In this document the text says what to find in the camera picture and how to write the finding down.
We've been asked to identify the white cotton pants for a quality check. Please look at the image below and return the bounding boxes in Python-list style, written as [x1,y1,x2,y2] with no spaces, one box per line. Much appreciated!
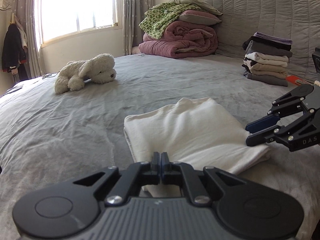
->
[123,97,271,198]

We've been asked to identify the stack of folded clothes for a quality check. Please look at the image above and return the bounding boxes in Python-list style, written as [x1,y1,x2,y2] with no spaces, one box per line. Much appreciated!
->
[242,32,293,87]

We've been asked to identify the dark clothes hanging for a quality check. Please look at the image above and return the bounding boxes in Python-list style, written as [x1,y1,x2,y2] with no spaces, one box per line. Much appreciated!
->
[2,21,28,81]

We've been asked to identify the orange red book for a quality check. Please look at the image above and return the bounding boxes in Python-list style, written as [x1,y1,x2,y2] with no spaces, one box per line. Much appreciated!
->
[286,75,314,86]

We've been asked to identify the grey bed sheet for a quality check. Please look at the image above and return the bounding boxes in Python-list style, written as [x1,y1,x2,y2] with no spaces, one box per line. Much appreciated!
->
[0,53,320,240]

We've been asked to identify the white plush dog toy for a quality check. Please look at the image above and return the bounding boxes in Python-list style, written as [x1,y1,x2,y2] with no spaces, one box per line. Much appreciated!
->
[54,53,117,94]

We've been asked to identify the maroon folded quilt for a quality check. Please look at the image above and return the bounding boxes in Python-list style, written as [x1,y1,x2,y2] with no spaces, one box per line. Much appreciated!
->
[138,21,218,59]

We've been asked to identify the grey pink pillow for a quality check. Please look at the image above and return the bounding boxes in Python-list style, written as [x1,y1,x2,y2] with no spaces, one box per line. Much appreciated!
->
[178,10,222,26]

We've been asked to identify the dark flat item on bed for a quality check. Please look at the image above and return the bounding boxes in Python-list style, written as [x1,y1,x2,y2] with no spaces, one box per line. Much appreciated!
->
[3,87,23,96]

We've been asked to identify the grey top pillow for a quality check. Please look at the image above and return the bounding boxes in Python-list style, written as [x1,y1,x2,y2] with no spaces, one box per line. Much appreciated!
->
[169,0,223,16]

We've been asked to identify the green patterned blanket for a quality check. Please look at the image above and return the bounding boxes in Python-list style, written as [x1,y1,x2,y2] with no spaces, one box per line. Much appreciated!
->
[139,2,202,40]

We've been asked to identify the right grey curtain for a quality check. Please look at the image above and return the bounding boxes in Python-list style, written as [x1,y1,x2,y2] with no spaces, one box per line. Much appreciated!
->
[122,0,154,55]

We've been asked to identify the window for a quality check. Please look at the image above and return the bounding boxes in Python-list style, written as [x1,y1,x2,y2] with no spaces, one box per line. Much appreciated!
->
[40,0,119,44]

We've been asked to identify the grey patterned curtain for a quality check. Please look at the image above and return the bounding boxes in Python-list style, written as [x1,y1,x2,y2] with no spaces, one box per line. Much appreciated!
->
[12,0,46,78]

